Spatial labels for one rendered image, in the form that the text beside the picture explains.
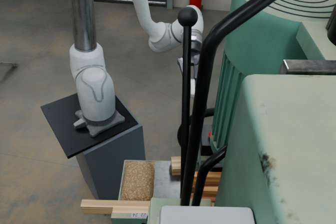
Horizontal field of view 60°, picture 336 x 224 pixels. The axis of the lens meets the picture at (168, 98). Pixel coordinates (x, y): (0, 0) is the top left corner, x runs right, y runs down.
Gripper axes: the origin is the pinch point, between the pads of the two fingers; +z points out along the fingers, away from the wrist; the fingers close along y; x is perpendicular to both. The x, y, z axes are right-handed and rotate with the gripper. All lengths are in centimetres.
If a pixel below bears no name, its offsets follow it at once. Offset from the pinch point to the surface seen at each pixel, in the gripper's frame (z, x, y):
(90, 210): 48, -20, -29
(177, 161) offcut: 33.7, -16.4, -6.1
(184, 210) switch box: 54, -82, -7
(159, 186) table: 40.7, -15.4, -11.3
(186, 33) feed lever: 24, -63, -6
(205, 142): 29.9, -23.2, 1.5
